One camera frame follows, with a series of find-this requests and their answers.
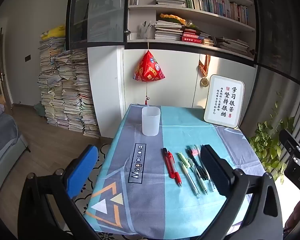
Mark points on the stack of grey booklets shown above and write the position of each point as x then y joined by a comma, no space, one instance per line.
232,45

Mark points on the dark glass cabinet door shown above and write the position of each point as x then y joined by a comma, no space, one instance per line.
280,25

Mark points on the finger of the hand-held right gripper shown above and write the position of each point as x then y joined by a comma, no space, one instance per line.
291,148

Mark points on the stack of red books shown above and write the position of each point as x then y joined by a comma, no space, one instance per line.
191,36

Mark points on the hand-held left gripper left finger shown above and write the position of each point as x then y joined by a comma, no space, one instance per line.
82,171

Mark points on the black pen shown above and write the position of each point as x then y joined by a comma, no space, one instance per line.
197,165

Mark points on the pale clear pen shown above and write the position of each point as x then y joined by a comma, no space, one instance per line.
190,180

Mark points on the pastel multicolour highlighter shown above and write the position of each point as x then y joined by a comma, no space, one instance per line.
194,151

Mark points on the black framed glass cabinet door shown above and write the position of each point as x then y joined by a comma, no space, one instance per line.
100,10

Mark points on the yellow plush toy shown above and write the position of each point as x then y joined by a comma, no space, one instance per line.
53,32

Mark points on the white pen holder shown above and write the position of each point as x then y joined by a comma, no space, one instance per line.
145,31

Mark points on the tall stacks of books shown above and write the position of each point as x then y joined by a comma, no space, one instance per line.
65,92

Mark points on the yellow flower garland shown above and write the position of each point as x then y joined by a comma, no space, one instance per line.
172,17

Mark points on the framed calligraphy board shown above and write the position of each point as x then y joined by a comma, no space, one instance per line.
223,101

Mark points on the red pyramid hanging ornament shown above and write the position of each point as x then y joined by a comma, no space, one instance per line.
148,67

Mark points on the gold medal with striped ribbon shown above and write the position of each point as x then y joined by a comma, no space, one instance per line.
204,81

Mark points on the clear transparent pen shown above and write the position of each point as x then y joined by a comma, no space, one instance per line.
207,173

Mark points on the translucent plastic pen cup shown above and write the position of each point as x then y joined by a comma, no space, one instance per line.
150,121

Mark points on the white bookshelf cabinet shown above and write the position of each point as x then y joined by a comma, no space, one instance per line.
190,11

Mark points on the grey bed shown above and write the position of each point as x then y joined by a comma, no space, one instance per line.
2,142

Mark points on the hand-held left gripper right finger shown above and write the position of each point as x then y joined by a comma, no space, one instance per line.
215,172

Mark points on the row of upright books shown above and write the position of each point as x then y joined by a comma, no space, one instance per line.
215,5

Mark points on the stack of magazines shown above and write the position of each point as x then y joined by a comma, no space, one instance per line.
167,31

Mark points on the green leafy plant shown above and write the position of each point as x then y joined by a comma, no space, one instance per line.
267,145

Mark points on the stack of white papers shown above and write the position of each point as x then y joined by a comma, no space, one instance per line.
170,0

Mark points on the red pen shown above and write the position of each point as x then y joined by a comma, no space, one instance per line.
176,172
169,163

